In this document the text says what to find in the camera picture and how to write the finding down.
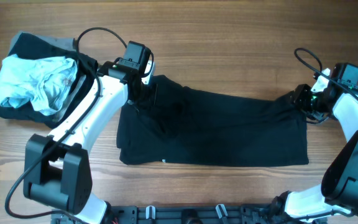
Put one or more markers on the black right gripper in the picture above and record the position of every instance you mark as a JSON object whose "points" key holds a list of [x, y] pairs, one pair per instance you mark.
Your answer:
{"points": [[298, 98]]}

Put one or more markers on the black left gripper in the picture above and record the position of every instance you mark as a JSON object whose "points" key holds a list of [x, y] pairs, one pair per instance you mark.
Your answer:
{"points": [[151, 98]]}

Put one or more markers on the black t-shirt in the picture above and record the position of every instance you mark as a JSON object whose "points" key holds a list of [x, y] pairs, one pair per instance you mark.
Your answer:
{"points": [[177, 124]]}

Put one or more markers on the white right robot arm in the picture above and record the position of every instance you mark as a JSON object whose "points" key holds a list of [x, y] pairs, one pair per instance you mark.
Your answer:
{"points": [[338, 192]]}

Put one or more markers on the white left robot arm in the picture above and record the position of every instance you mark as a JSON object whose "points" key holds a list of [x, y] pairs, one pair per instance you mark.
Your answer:
{"points": [[57, 170]]}

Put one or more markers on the grey folded garment in pile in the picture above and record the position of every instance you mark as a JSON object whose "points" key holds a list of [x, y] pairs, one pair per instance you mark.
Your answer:
{"points": [[63, 43]]}

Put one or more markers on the light blue crumpled garment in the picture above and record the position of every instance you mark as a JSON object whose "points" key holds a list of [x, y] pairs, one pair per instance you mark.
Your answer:
{"points": [[44, 83]]}

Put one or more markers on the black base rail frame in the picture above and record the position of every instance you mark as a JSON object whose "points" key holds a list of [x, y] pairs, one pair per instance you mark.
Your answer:
{"points": [[191, 214]]}

